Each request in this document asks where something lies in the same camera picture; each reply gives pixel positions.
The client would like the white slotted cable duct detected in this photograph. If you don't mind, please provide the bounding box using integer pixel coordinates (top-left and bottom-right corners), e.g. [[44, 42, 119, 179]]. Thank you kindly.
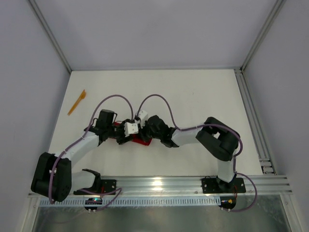
[[39, 195, 221, 207]]

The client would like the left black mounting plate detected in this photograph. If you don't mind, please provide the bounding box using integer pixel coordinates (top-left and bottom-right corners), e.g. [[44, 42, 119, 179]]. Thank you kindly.
[[73, 179, 117, 195]]

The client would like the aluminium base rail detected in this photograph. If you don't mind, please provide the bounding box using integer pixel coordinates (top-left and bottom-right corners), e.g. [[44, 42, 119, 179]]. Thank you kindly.
[[107, 175, 292, 197]]

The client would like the right aluminium frame post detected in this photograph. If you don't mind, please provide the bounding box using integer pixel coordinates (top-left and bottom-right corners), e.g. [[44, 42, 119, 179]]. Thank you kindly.
[[240, 0, 286, 72]]

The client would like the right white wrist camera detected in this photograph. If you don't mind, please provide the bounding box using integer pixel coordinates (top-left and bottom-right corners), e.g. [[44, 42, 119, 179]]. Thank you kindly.
[[135, 110, 148, 128]]

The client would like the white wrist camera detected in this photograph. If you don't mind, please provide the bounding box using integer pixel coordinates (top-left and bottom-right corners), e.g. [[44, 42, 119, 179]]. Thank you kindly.
[[124, 122, 139, 137], [135, 110, 148, 128]]

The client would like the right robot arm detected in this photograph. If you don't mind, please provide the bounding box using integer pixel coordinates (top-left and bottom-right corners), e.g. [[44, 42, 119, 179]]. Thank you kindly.
[[139, 115, 243, 192]]

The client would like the left aluminium frame post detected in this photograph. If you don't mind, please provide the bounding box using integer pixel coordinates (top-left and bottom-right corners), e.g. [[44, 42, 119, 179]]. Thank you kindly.
[[27, 0, 72, 74]]

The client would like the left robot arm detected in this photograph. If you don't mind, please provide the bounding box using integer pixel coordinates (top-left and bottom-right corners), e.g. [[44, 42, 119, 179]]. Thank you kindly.
[[30, 110, 139, 203]]

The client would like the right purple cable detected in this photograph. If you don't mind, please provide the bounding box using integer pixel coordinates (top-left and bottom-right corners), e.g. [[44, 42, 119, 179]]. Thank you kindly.
[[139, 93, 257, 212]]

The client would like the purple cable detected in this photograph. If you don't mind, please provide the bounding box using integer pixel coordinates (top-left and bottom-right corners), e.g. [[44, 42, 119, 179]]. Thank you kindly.
[[139, 93, 257, 212], [49, 94, 135, 205]]

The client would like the aluminium frame post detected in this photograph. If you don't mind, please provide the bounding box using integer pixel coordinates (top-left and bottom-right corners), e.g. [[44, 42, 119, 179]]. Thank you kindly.
[[27, 0, 72, 74], [240, 0, 286, 72]]

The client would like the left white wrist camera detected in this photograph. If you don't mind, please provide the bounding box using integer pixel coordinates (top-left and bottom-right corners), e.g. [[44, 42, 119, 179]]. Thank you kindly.
[[124, 122, 139, 137]]

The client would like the black mounting plate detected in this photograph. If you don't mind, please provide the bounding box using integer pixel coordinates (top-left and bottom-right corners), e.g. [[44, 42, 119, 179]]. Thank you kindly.
[[73, 179, 117, 195], [201, 177, 246, 194]]

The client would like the red cloth napkin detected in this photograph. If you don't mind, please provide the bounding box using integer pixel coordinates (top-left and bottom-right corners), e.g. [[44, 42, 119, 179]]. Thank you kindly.
[[113, 122, 153, 147]]

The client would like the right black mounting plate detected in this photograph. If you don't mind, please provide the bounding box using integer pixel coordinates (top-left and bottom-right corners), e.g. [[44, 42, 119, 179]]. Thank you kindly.
[[201, 177, 246, 194]]

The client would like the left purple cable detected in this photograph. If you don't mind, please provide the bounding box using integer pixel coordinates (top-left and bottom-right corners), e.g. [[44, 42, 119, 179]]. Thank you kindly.
[[49, 94, 135, 205]]

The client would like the orange plastic fork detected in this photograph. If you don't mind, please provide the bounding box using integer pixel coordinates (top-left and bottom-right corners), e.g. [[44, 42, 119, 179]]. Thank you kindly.
[[67, 89, 86, 116]]

